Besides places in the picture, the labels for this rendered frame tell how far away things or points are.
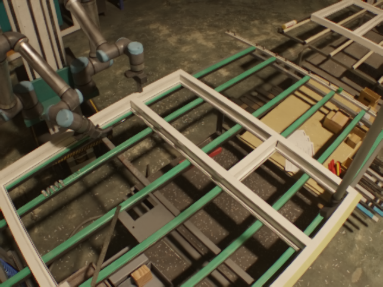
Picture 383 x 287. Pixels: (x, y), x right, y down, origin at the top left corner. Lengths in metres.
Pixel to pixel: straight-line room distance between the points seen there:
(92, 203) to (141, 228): 1.23
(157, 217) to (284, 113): 1.34
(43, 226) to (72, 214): 0.28
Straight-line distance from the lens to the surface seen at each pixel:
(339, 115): 2.45
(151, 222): 1.56
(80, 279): 1.79
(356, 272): 2.65
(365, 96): 2.81
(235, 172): 1.63
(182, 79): 2.25
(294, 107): 2.56
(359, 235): 2.81
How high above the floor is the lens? 2.22
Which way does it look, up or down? 47 degrees down
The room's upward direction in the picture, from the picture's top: straight up
